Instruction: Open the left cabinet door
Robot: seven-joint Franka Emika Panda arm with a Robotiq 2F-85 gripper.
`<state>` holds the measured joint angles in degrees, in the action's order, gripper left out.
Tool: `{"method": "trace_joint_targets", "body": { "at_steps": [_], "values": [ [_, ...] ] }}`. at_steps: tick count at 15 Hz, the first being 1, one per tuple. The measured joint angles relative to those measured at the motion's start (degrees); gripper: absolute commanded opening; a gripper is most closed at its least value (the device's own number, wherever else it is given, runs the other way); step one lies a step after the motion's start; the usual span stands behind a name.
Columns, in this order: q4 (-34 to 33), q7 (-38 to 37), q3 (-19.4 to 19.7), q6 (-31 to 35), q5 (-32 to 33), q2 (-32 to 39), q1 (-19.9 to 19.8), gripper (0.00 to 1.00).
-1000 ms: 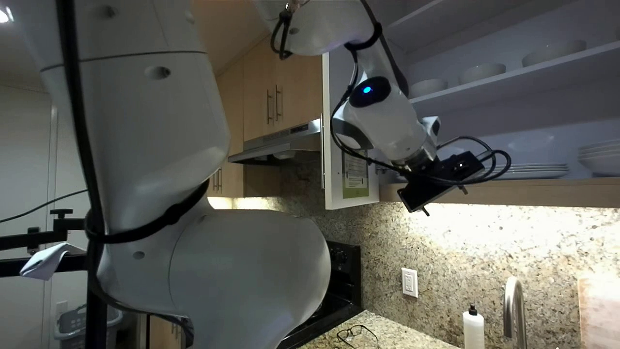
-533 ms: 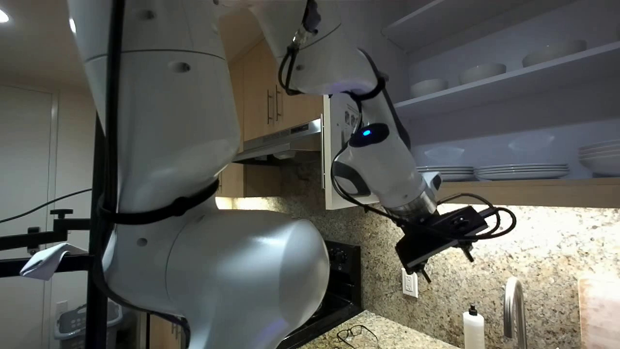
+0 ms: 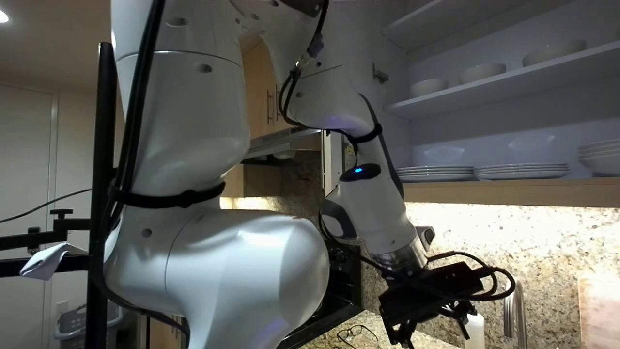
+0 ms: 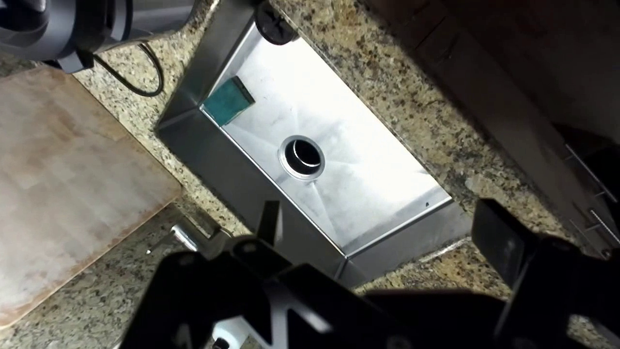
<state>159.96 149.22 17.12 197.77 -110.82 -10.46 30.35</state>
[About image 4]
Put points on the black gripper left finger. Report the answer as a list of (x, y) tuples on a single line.
[(270, 223)]

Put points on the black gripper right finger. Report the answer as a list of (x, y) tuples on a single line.
[(505, 244)]

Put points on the curved metal faucet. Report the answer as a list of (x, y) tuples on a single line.
[(187, 237)]

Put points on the stainless steel sink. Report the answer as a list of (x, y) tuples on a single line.
[(361, 175)]

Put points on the green sponge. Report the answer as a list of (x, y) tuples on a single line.
[(227, 101)]

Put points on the black round object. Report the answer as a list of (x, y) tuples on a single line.
[(276, 23)]

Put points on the wooden cutting board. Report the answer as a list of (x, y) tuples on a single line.
[(71, 186)]

